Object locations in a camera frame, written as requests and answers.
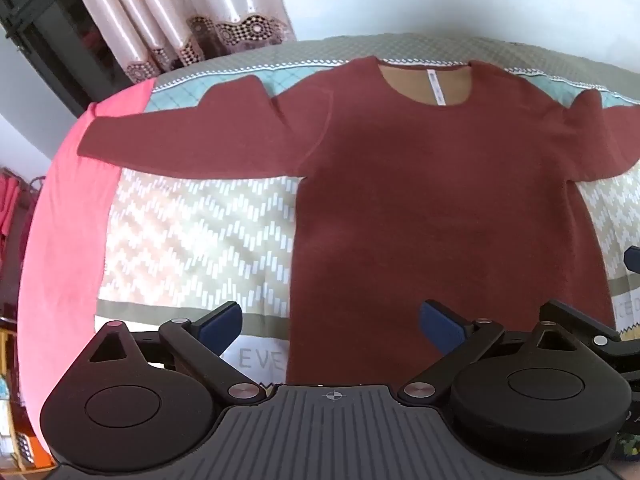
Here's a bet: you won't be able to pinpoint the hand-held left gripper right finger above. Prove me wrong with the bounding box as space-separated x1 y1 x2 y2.
398 300 577 404

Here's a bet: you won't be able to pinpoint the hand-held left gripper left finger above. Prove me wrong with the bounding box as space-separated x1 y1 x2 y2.
89 301 264 404

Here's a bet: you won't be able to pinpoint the dark red knit sweater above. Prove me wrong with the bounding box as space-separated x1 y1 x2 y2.
76 56 640 386

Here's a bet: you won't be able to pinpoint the red hanging clothes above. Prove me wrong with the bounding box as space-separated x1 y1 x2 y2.
0 169 25 266

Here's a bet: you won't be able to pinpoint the patterned blanket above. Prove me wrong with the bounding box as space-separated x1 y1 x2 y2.
95 34 640 392

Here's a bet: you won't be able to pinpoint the dark patterned cloth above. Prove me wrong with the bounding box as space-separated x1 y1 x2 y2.
612 427 640 462

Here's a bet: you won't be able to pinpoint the pink bed sheet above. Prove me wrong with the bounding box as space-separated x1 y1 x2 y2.
17 77 157 461

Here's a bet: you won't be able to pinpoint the cluttered shelf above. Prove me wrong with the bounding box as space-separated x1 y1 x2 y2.
0 310 57 473

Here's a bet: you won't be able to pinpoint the dark window frame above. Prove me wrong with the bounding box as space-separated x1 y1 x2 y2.
0 0 127 117

